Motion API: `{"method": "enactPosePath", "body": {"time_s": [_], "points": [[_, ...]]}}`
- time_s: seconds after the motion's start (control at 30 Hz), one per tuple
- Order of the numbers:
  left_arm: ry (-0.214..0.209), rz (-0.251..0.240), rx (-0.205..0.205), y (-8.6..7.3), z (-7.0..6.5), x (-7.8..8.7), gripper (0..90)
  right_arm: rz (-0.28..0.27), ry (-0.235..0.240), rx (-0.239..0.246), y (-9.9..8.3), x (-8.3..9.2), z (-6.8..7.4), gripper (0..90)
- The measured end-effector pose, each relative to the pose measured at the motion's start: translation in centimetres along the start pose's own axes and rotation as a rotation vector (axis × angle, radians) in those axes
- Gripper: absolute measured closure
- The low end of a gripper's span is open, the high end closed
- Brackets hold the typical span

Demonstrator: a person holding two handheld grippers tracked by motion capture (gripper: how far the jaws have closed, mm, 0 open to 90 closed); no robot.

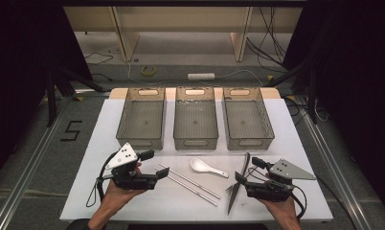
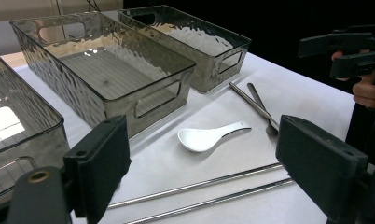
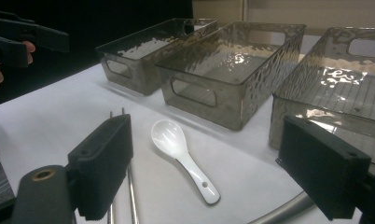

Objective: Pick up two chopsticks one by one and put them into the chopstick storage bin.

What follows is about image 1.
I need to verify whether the aluminium floor rail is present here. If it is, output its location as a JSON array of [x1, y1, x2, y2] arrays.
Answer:
[[0, 95, 74, 230], [295, 95, 374, 230]]

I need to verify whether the white cable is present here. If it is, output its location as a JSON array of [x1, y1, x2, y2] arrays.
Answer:
[[214, 69, 264, 86], [126, 47, 190, 86]]

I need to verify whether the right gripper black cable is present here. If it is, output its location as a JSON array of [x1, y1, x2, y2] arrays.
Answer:
[[290, 185, 308, 221]]

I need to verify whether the person's right hand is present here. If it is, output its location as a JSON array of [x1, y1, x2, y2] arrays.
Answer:
[[260, 196, 299, 221]]

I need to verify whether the black curtain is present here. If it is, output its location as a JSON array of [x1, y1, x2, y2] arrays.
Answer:
[[0, 0, 93, 180], [283, 0, 385, 221]]

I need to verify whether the black floor cable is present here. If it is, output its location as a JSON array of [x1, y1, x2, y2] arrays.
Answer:
[[314, 175, 357, 230]]

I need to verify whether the black metal bar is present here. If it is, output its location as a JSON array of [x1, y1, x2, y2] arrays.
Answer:
[[61, 0, 308, 8]]

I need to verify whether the beige wooden desk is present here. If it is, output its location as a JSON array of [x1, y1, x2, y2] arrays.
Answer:
[[63, 6, 304, 63]]

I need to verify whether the thin black cable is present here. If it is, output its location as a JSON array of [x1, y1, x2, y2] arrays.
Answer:
[[91, 72, 114, 82], [83, 52, 114, 66]]

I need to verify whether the dark long-handled spoon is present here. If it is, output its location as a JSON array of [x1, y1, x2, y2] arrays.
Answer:
[[226, 151, 252, 216]]

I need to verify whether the black metal stand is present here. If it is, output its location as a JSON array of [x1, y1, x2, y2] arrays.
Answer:
[[46, 65, 105, 127], [263, 60, 319, 125]]

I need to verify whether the transparent grey plastic bin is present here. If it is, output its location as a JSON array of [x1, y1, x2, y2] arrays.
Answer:
[[115, 87, 167, 151], [172, 86, 219, 151], [221, 86, 276, 151]]

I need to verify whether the black cable bundle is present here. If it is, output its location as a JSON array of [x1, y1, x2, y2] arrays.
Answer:
[[246, 6, 289, 70]]

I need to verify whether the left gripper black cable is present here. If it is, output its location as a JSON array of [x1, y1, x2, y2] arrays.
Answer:
[[85, 152, 118, 209]]

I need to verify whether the white power strip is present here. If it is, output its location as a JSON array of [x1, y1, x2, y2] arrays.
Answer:
[[187, 73, 215, 81]]

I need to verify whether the person's left hand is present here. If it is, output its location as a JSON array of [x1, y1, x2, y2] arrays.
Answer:
[[101, 162, 147, 214]]

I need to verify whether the white ceramic spoon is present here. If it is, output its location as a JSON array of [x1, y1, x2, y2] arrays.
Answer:
[[189, 157, 230, 179]]

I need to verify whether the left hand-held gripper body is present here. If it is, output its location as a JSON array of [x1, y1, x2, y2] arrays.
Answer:
[[104, 142, 160, 191]]

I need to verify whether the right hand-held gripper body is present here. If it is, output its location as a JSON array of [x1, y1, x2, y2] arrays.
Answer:
[[245, 158, 317, 203]]

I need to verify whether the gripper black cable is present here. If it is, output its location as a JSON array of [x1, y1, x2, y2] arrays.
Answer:
[[85, 152, 118, 209], [290, 185, 308, 221]]

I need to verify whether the yellow tape roll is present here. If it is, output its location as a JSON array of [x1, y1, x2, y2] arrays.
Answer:
[[141, 65, 157, 77]]

